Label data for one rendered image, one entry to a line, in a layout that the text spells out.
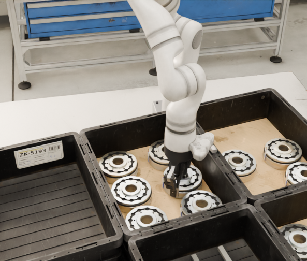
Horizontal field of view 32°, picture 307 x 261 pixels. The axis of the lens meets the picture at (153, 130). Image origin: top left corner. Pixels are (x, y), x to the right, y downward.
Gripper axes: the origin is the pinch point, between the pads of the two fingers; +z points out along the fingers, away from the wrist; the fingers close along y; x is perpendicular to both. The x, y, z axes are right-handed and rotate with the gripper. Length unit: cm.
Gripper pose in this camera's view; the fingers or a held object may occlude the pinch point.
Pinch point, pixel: (177, 185)
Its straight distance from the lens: 135.8
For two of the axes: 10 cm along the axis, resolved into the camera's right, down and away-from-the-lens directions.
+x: 9.1, 2.6, -3.3
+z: -0.1, 7.9, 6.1
